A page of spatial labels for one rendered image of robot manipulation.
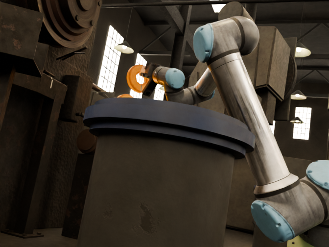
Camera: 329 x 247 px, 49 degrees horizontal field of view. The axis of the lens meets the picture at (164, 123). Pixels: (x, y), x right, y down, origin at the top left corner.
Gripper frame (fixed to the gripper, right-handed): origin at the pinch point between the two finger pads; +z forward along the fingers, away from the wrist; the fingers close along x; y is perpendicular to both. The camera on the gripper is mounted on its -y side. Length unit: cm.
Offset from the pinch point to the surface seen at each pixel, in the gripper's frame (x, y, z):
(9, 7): 78, 1, -67
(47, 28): 55, 5, -8
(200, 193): 52, -22, -136
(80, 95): 27.4, -20.4, 4.0
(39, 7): 61, 12, -11
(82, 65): 22.4, -4.5, 32.8
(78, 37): 37.9, 6.8, 2.9
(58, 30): 50, 6, -6
